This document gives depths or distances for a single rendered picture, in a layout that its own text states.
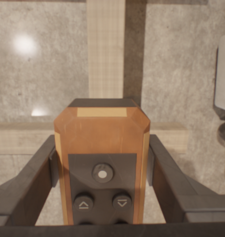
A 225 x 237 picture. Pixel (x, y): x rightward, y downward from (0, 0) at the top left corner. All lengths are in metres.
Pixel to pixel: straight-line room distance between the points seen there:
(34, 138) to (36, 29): 0.40
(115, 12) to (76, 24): 0.24
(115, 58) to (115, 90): 0.09
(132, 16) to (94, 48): 0.27
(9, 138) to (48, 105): 0.19
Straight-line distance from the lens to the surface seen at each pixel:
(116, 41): 0.51
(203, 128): 0.87
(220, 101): 0.76
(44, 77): 0.75
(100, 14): 0.52
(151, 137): 0.16
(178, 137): 0.72
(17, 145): 0.76
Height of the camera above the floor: 0.71
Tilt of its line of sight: 73 degrees down
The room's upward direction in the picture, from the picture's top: 175 degrees clockwise
